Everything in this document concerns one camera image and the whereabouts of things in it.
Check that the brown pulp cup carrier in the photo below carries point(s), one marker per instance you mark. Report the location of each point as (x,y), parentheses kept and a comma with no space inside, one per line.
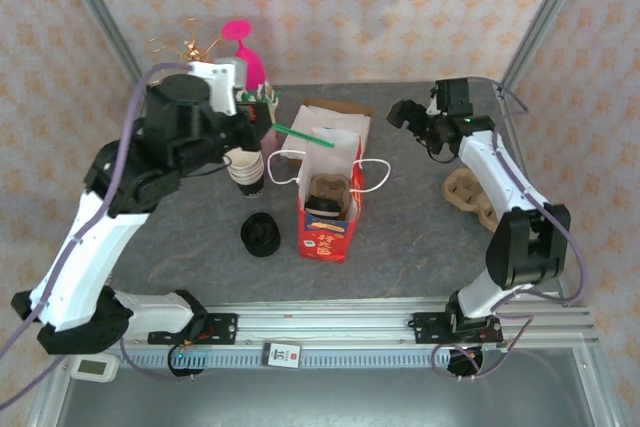
(465,194)
(327,184)

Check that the red paper takeout bag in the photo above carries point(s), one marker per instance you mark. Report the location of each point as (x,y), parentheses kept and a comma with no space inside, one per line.
(325,242)

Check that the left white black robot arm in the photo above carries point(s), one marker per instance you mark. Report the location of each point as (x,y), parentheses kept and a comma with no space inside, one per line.
(90,257)

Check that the green white wrapped straw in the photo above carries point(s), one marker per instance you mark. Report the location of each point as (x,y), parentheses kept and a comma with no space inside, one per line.
(262,94)
(273,96)

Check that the stack of paper cups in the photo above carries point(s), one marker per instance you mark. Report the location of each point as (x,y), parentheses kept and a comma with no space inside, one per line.
(246,172)

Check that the pink plastic wine glass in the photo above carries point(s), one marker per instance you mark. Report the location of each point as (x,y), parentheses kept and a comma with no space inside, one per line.
(255,64)

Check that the stack of white napkins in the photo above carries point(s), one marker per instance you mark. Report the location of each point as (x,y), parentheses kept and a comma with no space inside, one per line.
(320,119)

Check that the cardboard napkin tray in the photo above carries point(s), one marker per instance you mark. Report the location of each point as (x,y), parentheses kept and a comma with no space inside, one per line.
(340,108)

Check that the stack of black cup lids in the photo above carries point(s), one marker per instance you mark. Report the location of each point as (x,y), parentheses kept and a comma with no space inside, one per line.
(260,234)

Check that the white number tag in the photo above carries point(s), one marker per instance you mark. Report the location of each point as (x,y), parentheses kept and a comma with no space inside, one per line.
(281,356)

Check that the white digital thermometer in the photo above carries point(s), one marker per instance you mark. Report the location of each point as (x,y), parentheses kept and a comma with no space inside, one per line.
(94,369)

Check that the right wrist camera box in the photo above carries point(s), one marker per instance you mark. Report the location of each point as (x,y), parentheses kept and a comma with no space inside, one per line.
(454,97)

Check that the aluminium frame post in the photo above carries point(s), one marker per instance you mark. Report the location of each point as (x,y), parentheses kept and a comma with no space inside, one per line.
(107,22)
(542,22)

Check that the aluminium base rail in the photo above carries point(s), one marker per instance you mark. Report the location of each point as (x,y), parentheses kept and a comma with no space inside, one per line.
(325,324)

